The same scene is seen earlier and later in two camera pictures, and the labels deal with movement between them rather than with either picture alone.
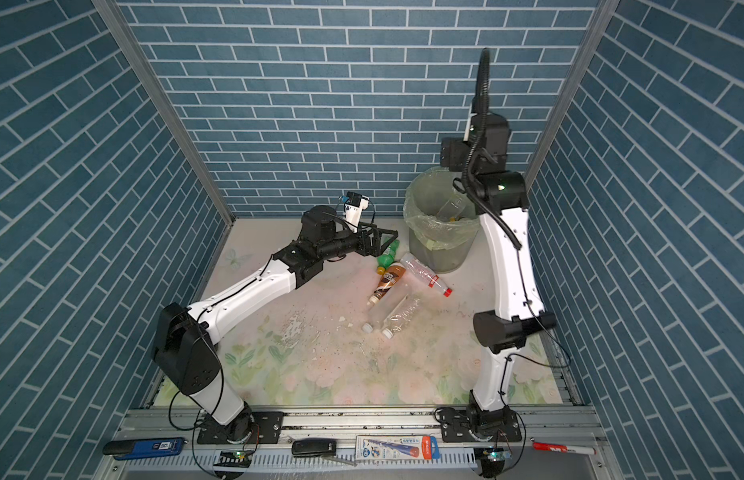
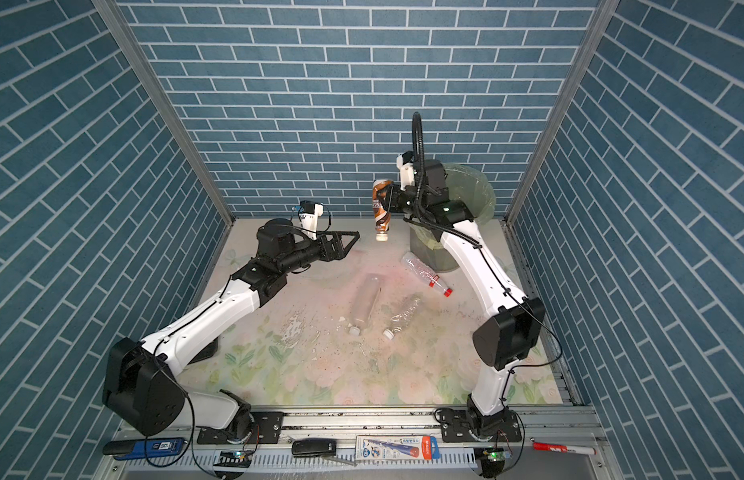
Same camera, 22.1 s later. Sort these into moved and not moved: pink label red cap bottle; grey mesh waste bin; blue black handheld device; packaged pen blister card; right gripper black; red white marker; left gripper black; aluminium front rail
Moved: right gripper black; left gripper black
Not moved: red white marker; aluminium front rail; blue black handheld device; pink label red cap bottle; grey mesh waste bin; packaged pen blister card
